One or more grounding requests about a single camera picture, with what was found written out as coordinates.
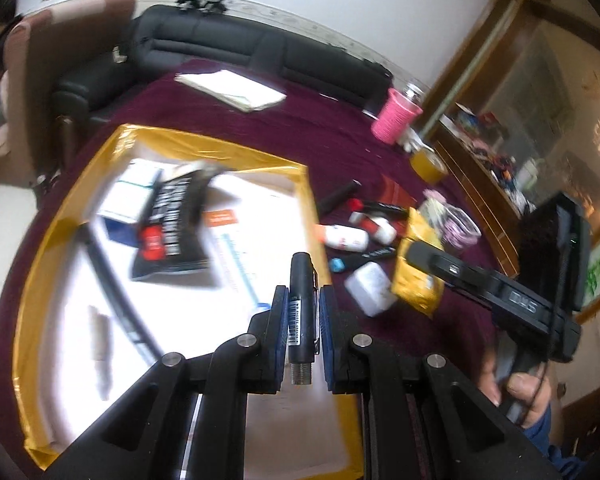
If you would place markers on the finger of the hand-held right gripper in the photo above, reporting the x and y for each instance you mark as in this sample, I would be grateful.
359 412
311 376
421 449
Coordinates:
440 262

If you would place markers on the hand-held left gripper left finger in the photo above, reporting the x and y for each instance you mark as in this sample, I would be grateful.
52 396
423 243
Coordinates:
280 330

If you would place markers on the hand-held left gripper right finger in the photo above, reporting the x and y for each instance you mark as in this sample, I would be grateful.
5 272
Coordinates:
328 335

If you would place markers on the black marker pen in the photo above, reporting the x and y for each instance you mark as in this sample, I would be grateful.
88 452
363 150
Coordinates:
302 310

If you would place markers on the yellow snack packet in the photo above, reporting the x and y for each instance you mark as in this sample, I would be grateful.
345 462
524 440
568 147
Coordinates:
415 285

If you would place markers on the black snack packet red print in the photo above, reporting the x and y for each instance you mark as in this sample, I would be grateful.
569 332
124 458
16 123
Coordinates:
170 230

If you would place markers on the gold tray with white base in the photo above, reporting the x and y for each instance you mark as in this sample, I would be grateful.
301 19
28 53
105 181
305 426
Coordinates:
190 145

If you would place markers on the white blue medicine box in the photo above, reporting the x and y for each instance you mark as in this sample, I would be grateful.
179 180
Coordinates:
130 187

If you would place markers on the person's right forearm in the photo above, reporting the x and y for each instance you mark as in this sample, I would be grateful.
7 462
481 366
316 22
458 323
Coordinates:
550 440

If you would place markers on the person's right hand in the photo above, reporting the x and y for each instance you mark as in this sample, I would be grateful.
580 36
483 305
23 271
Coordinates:
522 385

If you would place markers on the clear pouch pink contents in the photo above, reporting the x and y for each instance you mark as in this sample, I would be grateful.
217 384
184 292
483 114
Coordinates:
455 225

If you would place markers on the white charger adapter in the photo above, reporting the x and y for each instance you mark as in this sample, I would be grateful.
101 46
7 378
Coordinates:
370 287

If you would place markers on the white plastic bottle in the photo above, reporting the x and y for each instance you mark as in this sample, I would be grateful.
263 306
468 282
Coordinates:
384 230

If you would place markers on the black pen blue cap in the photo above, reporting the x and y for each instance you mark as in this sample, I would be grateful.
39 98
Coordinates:
367 255

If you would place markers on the black marker red cap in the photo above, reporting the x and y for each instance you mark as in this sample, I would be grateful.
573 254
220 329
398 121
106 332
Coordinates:
385 208

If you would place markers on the white glue tube orange cap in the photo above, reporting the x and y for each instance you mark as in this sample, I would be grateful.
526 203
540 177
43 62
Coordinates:
347 236

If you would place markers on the yellow tape roll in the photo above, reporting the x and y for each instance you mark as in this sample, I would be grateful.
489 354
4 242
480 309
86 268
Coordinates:
427 165

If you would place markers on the glass bottle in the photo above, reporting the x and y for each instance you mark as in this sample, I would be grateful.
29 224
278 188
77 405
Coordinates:
413 94

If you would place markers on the wooden glass cabinet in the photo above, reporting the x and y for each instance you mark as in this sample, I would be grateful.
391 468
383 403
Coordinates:
485 60

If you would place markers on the white paper stack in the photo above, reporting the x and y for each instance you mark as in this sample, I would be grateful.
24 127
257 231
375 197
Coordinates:
230 87

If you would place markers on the black leather sofa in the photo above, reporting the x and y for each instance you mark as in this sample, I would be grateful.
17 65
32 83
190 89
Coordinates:
230 40

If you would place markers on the silver sofa buckle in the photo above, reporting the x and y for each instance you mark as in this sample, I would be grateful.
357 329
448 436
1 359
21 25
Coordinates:
118 55

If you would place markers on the brown chair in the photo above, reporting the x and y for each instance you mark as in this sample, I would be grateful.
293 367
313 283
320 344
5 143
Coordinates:
35 110

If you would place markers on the black gadget on sofa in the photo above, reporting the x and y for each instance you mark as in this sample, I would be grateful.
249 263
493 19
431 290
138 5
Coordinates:
200 2

